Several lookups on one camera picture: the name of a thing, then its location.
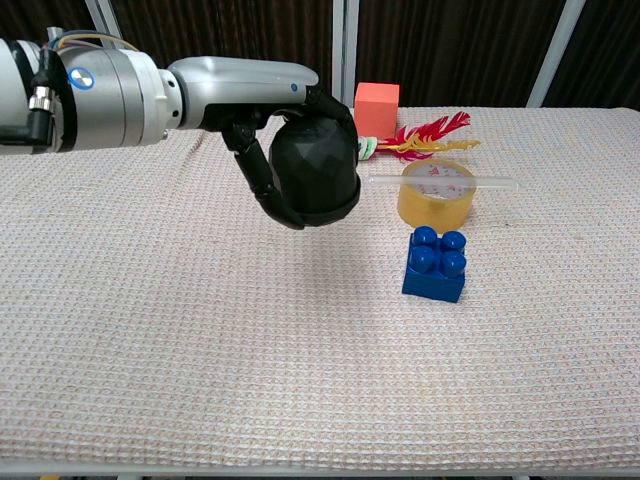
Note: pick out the red feather shuttlecock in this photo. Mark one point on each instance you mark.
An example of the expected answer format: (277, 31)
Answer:
(425, 135)

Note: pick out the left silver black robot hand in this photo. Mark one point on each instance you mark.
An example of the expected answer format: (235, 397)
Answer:
(240, 82)

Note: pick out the dark round knob object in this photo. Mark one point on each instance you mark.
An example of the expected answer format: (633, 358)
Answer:
(315, 165)

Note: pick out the clear thin tube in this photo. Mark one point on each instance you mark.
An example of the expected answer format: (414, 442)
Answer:
(495, 182)

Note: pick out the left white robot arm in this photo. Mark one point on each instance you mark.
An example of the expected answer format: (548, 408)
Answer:
(110, 100)

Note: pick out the grey metal partition post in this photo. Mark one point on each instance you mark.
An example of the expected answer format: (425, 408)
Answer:
(102, 20)
(346, 45)
(555, 55)

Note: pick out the clear packing tape roll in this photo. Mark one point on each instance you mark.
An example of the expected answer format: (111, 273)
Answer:
(435, 210)

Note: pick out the beige waffle table cloth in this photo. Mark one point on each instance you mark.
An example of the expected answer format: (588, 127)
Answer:
(200, 325)

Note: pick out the orange foam cube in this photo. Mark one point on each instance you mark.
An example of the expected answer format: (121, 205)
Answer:
(377, 110)

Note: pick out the dark brown partition panel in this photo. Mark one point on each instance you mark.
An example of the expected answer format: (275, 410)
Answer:
(40, 17)
(225, 30)
(610, 50)
(450, 50)

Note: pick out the blue toy building block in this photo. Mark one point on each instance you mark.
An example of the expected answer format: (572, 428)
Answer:
(432, 285)

